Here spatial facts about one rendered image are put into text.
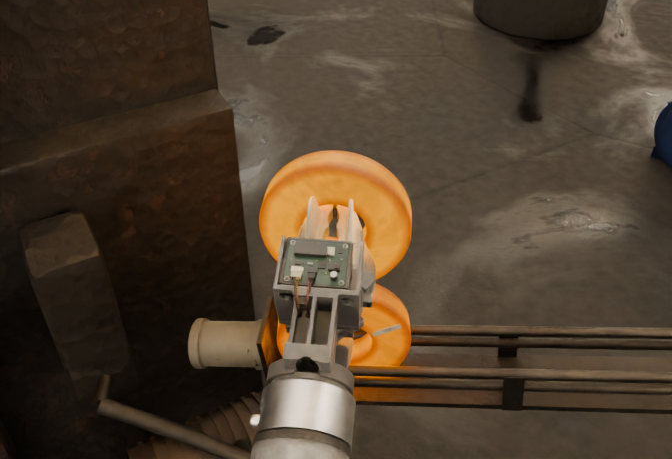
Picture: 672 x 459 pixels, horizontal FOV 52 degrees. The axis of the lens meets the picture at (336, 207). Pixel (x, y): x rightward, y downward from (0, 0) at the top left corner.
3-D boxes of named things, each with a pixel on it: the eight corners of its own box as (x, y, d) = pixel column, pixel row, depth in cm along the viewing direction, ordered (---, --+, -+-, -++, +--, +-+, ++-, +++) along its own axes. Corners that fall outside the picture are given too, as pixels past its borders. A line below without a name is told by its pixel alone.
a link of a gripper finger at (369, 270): (378, 233, 66) (372, 316, 61) (378, 242, 68) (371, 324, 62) (329, 230, 67) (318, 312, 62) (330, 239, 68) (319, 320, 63)
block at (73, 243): (62, 353, 96) (11, 220, 81) (119, 331, 99) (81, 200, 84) (80, 411, 89) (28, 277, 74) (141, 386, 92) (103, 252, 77)
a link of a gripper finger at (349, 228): (368, 164, 66) (360, 245, 60) (367, 202, 71) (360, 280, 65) (335, 162, 66) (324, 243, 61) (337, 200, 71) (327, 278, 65)
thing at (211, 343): (207, 340, 89) (197, 307, 85) (276, 341, 87) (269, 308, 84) (195, 378, 84) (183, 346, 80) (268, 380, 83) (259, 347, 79)
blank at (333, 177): (252, 150, 69) (245, 168, 66) (410, 145, 67) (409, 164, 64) (274, 269, 78) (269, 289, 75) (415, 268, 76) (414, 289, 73)
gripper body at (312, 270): (368, 235, 59) (356, 368, 52) (367, 286, 66) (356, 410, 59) (279, 228, 60) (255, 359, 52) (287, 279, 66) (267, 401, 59)
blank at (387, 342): (318, 377, 88) (317, 399, 86) (252, 303, 80) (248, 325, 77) (431, 340, 83) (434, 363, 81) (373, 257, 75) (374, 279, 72)
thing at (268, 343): (281, 354, 90) (268, 295, 83) (286, 354, 90) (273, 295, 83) (271, 402, 84) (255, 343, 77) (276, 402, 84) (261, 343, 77)
